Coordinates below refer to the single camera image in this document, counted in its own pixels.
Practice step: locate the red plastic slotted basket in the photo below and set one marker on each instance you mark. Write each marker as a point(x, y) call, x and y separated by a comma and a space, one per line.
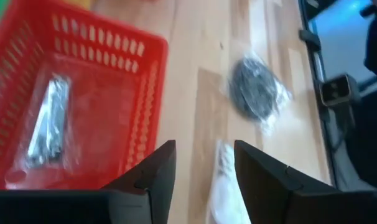
point(148, 102)

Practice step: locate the bagged silver nail clippers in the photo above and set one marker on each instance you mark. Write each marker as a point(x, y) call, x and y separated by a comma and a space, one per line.
point(48, 121)

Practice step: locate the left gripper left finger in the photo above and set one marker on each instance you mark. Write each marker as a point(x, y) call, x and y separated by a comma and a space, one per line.
point(67, 207)

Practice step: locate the bagged white cotton balls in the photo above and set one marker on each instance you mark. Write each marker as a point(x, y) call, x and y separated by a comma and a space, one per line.
point(222, 186)

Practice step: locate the small grey camera box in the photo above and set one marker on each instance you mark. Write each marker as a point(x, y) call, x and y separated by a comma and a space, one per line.
point(337, 90)

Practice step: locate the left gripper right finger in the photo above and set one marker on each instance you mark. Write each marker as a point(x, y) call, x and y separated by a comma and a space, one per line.
point(300, 205)

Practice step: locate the black aluminium rig frame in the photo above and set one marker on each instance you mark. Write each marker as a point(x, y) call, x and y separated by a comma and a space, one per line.
point(309, 40)

